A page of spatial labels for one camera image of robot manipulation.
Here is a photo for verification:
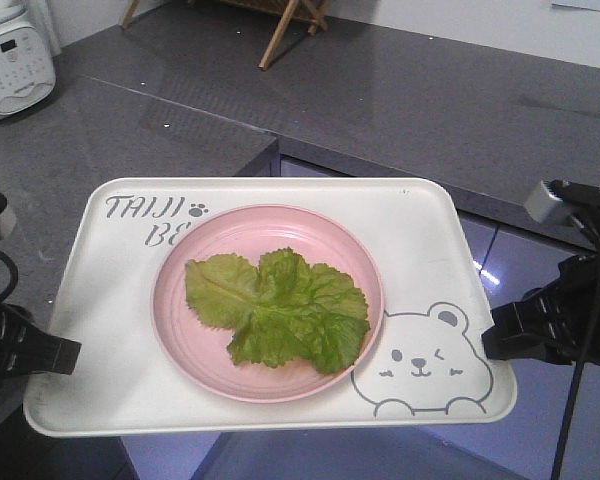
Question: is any wooden folding rack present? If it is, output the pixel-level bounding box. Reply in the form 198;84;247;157
116;1;327;72

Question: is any cream bear serving tray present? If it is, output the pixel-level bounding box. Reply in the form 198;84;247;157
24;178;517;437

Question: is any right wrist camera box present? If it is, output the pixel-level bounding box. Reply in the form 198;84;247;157
524;180;600;226

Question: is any green lettuce leaf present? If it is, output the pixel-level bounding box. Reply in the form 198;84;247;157
185;248;370;375

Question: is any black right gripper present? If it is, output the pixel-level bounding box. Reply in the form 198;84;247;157
481;207;600;365

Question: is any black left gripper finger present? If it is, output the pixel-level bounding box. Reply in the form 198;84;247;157
0;304;81;387

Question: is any pink round plate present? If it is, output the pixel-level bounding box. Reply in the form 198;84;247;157
152;205;384;403

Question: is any white rice cooker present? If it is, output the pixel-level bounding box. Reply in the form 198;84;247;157
0;1;56;120

